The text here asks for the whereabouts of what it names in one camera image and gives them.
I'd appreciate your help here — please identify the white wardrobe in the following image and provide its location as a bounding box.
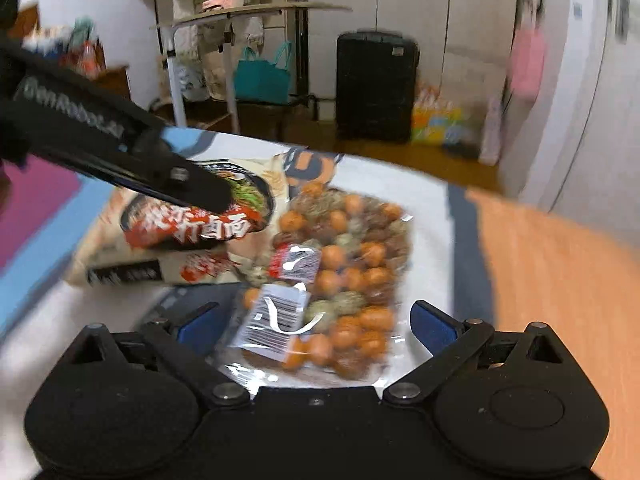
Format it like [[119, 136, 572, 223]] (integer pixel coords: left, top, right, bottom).
[[308, 0, 516, 120]]

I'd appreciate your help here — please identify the pink storage box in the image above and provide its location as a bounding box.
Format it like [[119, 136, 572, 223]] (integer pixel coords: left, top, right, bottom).
[[0, 156, 81, 269]]

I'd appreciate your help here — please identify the wooden rolling side table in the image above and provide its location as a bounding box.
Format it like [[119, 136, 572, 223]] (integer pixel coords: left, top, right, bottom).
[[150, 1, 354, 137]]

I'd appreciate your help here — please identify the white door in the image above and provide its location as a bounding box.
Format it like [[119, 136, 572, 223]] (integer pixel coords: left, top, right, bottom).
[[499, 0, 639, 247]]

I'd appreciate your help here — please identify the pink bag on hook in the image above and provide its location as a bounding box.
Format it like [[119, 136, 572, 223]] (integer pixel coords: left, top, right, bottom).
[[508, 0, 546, 101]]

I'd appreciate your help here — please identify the pink item on table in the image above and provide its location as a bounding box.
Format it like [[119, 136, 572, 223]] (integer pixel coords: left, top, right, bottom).
[[202, 0, 244, 12]]

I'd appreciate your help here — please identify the teal tote bag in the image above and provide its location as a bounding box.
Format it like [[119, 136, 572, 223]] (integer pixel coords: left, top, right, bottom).
[[233, 41, 293, 105]]

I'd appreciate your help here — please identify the beige instant noodle packet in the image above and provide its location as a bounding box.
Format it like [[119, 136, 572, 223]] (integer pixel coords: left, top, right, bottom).
[[64, 152, 292, 288]]

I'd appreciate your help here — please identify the quail egg bag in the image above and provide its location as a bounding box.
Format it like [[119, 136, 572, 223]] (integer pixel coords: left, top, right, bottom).
[[215, 183, 412, 393]]

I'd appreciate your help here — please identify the black suitcase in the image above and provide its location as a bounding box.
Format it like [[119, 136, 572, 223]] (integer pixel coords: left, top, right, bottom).
[[335, 29, 420, 143]]

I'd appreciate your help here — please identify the colourful gift box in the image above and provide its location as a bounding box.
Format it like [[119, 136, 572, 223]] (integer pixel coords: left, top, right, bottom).
[[410, 86, 478, 148]]

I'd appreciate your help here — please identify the wooden nightstand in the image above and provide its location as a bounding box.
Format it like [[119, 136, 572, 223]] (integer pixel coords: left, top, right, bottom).
[[11, 3, 131, 100]]

